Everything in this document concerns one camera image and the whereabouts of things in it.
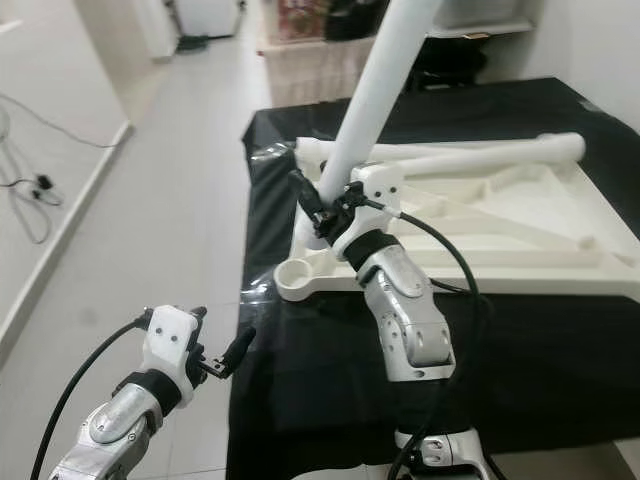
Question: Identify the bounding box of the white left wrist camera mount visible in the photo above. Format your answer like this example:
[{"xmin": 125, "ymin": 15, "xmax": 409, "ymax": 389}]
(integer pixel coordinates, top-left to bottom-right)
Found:
[{"xmin": 140, "ymin": 305, "xmax": 201, "ymax": 411}]

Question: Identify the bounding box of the white plastic table leg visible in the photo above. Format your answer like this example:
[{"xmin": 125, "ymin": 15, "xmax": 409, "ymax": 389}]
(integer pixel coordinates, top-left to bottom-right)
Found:
[
  {"xmin": 295, "ymin": 0, "xmax": 446, "ymax": 251},
  {"xmin": 400, "ymin": 132, "xmax": 586, "ymax": 176},
  {"xmin": 295, "ymin": 138, "xmax": 421, "ymax": 166}
]

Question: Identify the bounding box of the red printed box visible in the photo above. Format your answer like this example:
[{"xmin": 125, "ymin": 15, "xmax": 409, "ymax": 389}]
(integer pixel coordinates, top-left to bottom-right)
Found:
[{"xmin": 275, "ymin": 0, "xmax": 328, "ymax": 43}]

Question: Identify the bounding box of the small black floor object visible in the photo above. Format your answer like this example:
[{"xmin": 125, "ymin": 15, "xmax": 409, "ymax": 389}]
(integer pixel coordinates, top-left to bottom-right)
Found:
[{"xmin": 178, "ymin": 36, "xmax": 213, "ymax": 54}]

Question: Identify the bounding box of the black round stool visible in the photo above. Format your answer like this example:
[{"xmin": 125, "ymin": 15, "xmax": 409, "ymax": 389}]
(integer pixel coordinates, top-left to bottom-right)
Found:
[{"xmin": 410, "ymin": 62, "xmax": 489, "ymax": 93}]

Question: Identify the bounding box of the beige skirted side table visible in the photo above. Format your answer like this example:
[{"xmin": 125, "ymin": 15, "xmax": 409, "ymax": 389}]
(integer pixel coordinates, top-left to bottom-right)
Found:
[{"xmin": 260, "ymin": 38, "xmax": 363, "ymax": 108}]

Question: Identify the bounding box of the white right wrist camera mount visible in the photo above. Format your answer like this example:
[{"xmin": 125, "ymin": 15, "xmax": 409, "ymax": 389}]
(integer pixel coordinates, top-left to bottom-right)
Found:
[{"xmin": 345, "ymin": 160, "xmax": 406, "ymax": 263}]

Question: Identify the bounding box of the black bag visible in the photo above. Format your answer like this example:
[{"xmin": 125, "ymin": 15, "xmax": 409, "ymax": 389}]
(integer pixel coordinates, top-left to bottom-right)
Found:
[{"xmin": 322, "ymin": 0, "xmax": 383, "ymax": 43}]

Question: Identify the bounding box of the white appliance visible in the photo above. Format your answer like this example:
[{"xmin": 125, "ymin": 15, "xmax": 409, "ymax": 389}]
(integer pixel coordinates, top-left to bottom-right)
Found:
[{"xmin": 175, "ymin": 0, "xmax": 243, "ymax": 39}]

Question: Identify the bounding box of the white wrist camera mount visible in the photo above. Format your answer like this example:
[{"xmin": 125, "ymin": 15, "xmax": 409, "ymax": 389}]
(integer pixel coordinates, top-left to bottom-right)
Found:
[
  {"xmin": 140, "ymin": 305, "xmax": 201, "ymax": 411},
  {"xmin": 345, "ymin": 160, "xmax": 406, "ymax": 263}
]

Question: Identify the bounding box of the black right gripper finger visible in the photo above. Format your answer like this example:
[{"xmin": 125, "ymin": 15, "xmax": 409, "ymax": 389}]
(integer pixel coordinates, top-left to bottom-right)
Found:
[{"xmin": 287, "ymin": 169, "xmax": 329, "ymax": 230}]

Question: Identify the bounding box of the clear tape patch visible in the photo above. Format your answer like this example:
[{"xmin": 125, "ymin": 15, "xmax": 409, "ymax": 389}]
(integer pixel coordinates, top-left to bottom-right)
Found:
[{"xmin": 235, "ymin": 285, "xmax": 291, "ymax": 323}]

